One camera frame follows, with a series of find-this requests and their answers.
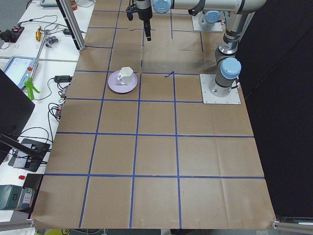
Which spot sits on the brown cardboard table cover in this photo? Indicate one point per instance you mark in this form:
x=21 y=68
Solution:
x=156 y=157

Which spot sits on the aluminium frame post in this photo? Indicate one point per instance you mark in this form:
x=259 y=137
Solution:
x=72 y=24

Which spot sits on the lavender round plate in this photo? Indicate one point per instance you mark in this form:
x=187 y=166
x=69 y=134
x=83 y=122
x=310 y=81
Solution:
x=117 y=87

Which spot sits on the green-handled reacher grabber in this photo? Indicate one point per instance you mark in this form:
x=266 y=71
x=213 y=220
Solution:
x=29 y=83

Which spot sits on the black monitor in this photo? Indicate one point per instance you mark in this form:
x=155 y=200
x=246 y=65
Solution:
x=15 y=111

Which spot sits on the blue teach pendant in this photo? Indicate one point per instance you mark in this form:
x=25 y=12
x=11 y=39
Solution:
x=19 y=69

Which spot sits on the black monitor stand base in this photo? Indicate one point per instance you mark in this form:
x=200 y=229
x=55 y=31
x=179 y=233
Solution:
x=33 y=158

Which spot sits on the black power strip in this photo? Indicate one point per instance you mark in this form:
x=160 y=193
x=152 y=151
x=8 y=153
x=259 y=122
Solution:
x=11 y=36

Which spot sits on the yellow tool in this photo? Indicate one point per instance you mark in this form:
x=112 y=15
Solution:
x=38 y=35

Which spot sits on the square metal base plate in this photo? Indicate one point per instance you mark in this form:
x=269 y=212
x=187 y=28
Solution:
x=214 y=94

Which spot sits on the black power adapter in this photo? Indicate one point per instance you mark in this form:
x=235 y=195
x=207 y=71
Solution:
x=62 y=79

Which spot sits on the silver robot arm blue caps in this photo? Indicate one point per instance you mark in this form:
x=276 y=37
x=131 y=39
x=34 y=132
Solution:
x=228 y=67

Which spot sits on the white faceted mug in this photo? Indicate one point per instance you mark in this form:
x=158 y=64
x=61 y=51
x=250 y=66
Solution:
x=125 y=76

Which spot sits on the green box device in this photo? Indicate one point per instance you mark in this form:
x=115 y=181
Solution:
x=16 y=198

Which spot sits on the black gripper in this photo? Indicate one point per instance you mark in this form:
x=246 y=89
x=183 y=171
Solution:
x=144 y=10

